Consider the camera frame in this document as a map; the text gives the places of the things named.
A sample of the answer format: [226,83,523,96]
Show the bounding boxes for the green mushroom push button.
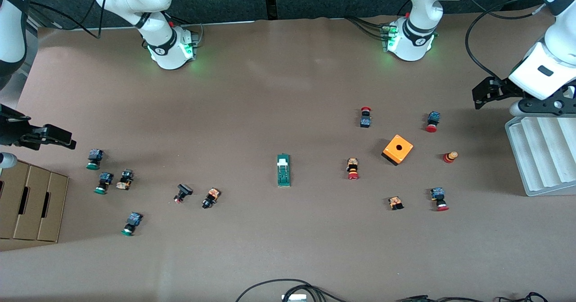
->
[86,149,105,171]
[94,172,114,195]
[121,212,144,237]

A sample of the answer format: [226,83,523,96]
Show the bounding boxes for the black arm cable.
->
[26,0,111,40]
[463,0,547,83]

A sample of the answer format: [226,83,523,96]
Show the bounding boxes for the brown table cover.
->
[0,5,576,302]

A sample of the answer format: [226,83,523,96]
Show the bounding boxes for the grey white stepped tray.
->
[505,113,576,197]

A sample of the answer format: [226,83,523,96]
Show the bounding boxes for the black looped cable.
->
[235,279,347,302]

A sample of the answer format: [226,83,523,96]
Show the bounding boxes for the black square push button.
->
[174,184,194,204]

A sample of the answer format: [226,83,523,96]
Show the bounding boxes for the black button orange contact block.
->
[202,187,221,209]
[116,169,135,190]

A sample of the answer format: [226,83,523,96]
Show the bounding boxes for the black base cable bundle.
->
[346,16,388,41]

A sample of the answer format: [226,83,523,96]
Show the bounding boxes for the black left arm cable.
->
[463,0,547,83]

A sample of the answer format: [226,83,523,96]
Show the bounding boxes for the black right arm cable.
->
[26,0,111,40]

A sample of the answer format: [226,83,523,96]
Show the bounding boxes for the orange button enclosure box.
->
[382,134,414,167]

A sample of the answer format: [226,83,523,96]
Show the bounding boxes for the green load switch white handle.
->
[276,153,292,187]

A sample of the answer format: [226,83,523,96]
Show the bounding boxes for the brown cardboard divider box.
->
[0,160,69,243]

